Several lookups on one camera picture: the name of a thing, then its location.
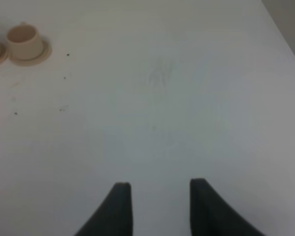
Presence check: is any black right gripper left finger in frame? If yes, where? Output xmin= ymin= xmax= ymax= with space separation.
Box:
xmin=76 ymin=182 xmax=132 ymax=236

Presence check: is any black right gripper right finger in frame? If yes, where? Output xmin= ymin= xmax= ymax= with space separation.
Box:
xmin=190 ymin=178 xmax=263 ymax=236

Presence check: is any right beige cup saucer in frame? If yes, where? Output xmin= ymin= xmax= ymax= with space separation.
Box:
xmin=8 ymin=40 xmax=52 ymax=66

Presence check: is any beige cup saucer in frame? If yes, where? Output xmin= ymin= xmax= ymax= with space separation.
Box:
xmin=8 ymin=40 xmax=52 ymax=66
xmin=0 ymin=48 xmax=8 ymax=65

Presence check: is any left beige cup saucer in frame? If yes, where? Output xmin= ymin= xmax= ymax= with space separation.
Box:
xmin=0 ymin=48 xmax=8 ymax=65

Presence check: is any right beige teacup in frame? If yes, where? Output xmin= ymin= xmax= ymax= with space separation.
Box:
xmin=6 ymin=24 xmax=44 ymax=60

